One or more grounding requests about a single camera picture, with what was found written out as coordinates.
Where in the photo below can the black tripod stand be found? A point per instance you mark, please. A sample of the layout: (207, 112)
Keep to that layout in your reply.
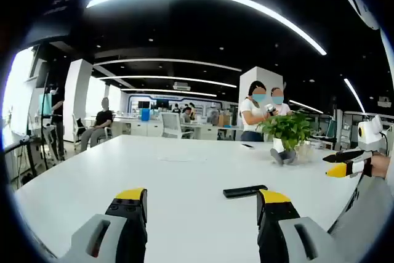
(46, 121)

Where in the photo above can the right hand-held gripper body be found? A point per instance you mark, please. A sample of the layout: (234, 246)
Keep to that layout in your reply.
(369, 136)

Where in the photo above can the black smartphone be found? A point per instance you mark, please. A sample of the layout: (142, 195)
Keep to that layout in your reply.
(247, 145)

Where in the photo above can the black remote control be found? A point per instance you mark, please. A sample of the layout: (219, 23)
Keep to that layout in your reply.
(244, 191)

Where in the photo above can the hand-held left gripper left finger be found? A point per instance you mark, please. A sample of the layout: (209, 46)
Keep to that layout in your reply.
(129, 213)

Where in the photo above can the blue box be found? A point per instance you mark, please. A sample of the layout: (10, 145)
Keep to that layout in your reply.
(145, 114)

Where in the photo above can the white office chair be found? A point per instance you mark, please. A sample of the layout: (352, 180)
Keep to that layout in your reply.
(172, 126)

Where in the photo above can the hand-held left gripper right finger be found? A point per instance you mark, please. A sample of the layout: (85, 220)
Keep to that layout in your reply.
(277, 220)

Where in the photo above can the person's right hand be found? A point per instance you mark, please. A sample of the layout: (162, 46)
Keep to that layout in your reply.
(381, 166)

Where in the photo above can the ceiling air conditioner unit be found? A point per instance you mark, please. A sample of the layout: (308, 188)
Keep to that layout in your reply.
(182, 86)

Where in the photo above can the clear glass jar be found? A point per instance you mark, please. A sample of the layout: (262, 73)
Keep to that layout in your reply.
(305, 151)

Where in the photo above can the green potted plant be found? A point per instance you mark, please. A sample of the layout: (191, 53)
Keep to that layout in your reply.
(286, 133)

